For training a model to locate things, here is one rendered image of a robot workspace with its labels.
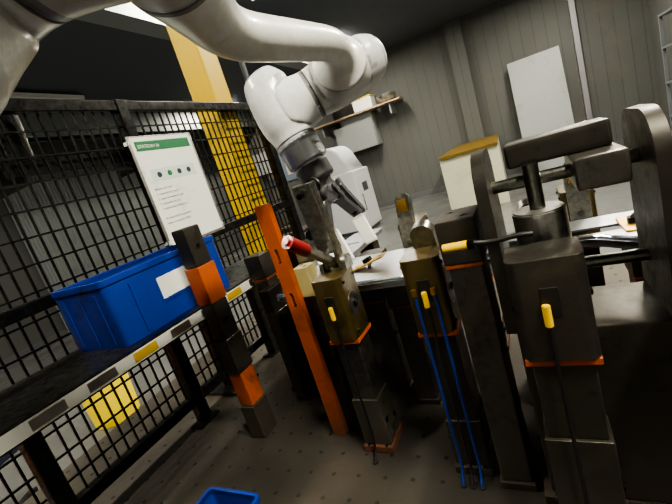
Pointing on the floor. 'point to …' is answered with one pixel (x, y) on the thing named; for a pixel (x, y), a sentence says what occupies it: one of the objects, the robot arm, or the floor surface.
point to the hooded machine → (350, 171)
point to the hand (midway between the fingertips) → (358, 247)
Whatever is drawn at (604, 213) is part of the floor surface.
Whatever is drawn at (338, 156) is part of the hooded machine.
